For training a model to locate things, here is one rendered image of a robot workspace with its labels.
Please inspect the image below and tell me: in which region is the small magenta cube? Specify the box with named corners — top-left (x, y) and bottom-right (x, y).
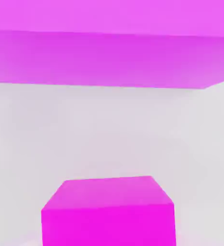
top-left (40, 175), bottom-right (177, 246)

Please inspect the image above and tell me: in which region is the large magenta box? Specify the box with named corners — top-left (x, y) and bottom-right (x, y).
top-left (0, 0), bottom-right (224, 90)

